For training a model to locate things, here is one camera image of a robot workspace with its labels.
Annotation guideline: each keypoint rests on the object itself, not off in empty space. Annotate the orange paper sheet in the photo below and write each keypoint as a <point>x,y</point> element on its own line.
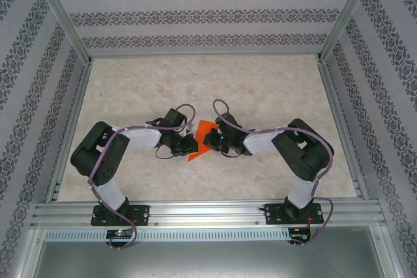
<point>205,128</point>

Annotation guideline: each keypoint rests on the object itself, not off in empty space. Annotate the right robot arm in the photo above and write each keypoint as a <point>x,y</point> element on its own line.
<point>264,143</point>

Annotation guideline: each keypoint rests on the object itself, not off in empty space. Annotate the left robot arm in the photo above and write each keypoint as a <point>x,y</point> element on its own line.
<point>140,136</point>

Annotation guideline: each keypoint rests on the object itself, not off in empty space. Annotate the left controller board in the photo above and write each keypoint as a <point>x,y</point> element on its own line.
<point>119,233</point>

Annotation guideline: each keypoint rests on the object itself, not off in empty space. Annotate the controller board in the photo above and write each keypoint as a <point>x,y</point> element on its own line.
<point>119,233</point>
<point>298,235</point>

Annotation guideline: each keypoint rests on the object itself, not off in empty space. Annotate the grey metal shelf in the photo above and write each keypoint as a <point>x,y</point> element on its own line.
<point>208,261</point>

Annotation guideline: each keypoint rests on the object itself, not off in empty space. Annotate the right controller board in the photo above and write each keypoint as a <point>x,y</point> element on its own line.
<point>298,235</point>

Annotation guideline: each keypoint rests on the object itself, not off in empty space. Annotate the aluminium mounting rail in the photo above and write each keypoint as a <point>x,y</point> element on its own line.
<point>208,211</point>

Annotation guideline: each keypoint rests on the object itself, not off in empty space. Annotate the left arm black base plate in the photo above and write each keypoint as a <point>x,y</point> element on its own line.
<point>141,214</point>

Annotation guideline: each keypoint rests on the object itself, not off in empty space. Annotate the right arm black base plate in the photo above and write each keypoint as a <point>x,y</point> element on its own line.
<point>275,214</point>

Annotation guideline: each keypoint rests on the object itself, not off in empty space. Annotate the right aluminium side rail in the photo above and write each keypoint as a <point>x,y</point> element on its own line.
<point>342,128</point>

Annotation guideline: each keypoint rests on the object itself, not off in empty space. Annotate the aluminium side rail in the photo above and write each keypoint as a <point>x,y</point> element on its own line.
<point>342,128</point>
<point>70,128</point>

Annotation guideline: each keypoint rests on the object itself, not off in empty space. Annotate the left aluminium side rail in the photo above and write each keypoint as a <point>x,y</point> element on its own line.
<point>70,128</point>

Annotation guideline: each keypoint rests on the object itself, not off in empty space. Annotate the right aluminium frame post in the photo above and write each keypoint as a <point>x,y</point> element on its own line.
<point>348,11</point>

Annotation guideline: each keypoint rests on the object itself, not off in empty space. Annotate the aluminium frame post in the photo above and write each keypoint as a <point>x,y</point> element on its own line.
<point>60,14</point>
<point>348,11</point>

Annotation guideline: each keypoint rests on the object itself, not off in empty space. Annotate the left aluminium frame post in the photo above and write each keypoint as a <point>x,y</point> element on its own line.
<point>60,14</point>

